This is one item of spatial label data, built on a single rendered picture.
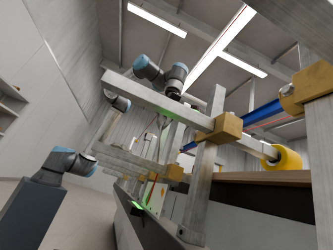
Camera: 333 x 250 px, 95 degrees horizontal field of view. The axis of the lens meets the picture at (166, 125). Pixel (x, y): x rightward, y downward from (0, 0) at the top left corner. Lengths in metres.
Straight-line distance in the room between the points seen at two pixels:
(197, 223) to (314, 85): 0.31
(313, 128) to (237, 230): 0.42
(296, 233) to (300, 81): 0.33
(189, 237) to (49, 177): 1.13
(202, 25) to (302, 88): 4.73
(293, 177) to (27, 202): 1.31
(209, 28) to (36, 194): 4.77
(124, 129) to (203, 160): 8.66
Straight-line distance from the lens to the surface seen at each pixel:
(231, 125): 0.36
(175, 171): 0.54
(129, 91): 0.33
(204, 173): 0.38
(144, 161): 0.55
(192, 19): 4.92
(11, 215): 1.34
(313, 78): 0.27
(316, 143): 0.23
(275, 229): 0.51
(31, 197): 1.33
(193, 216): 0.37
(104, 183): 8.60
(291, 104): 0.27
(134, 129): 9.05
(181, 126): 0.67
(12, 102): 3.87
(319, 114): 0.24
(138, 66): 0.83
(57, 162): 1.36
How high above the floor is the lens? 0.77
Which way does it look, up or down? 23 degrees up
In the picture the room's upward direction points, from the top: 18 degrees clockwise
